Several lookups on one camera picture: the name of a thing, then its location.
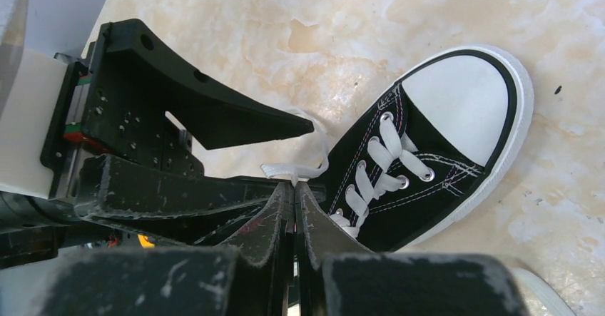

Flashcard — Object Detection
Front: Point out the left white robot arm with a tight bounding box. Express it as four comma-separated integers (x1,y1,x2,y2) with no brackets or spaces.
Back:
1,19,316,255

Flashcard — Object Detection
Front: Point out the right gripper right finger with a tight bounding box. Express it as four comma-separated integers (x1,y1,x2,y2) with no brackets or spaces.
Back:
295,183,529,315

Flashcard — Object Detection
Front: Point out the white shoelace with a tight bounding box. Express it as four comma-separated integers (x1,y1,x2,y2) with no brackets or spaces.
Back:
260,108,436,239

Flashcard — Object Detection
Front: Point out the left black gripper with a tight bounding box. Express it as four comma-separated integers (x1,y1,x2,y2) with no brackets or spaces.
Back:
41,19,327,245

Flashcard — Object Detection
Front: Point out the black white canvas sneaker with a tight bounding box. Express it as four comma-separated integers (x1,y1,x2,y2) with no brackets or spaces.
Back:
315,45,534,252

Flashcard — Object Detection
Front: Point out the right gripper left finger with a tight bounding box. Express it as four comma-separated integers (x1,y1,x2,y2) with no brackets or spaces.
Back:
28,183,294,315

